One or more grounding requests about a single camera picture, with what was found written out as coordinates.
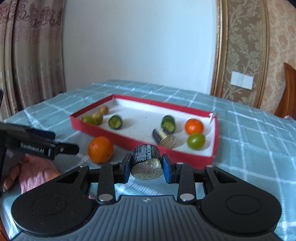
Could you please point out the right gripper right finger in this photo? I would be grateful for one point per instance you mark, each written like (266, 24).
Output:
(181, 174)

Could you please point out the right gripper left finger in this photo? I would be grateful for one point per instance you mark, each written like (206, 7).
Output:
(111, 174)

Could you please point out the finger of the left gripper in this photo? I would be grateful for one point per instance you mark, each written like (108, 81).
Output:
(10, 127)
(56, 148)

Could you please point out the large orange tangerine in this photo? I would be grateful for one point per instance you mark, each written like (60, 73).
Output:
(100, 150)

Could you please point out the green round lime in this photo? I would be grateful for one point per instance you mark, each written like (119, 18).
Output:
(196, 141)

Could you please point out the brown longan fruit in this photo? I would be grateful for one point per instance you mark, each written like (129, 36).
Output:
(98, 117)
(104, 110)

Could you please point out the small orange tangerine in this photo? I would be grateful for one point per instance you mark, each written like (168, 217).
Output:
(194, 125)

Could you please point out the small green cucumber piece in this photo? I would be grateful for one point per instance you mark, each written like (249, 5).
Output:
(115, 122)

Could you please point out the person's left hand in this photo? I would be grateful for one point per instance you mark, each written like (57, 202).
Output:
(14, 173)

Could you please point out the pink towel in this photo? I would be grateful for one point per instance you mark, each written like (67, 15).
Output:
(35, 171)

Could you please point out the red shallow cardboard box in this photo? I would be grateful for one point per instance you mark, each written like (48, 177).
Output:
(140, 116)

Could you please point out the green lime in box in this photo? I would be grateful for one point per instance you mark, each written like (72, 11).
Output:
(90, 120)

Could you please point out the beige patterned curtain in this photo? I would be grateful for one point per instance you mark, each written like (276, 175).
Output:
(31, 53)

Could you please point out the teal plaid bed sheet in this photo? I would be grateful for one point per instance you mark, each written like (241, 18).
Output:
(254, 145)

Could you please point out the white wall switch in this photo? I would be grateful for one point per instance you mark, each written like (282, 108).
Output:
(242, 80)

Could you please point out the gold wall moulding frame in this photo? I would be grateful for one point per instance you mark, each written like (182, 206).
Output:
(242, 46)

